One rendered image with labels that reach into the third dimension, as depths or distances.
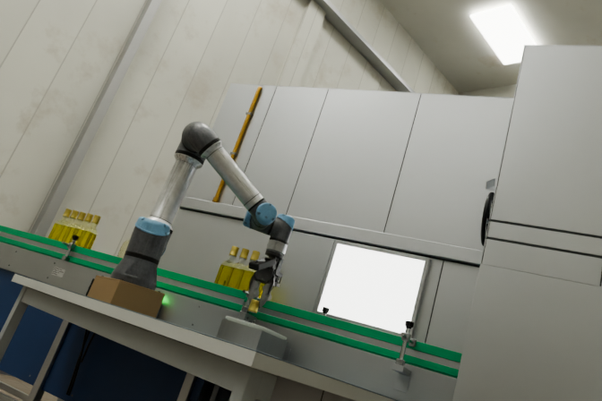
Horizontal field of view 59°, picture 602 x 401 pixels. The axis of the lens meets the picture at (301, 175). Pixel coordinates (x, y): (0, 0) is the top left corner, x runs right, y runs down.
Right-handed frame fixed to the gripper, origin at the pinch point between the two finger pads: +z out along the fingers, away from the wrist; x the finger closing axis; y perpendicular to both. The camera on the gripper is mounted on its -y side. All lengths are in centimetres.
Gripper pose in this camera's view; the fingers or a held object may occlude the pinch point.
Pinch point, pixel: (255, 302)
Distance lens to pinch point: 204.2
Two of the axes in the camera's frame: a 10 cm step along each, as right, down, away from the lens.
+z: -3.0, 8.9, -3.3
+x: -8.7, -1.2, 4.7
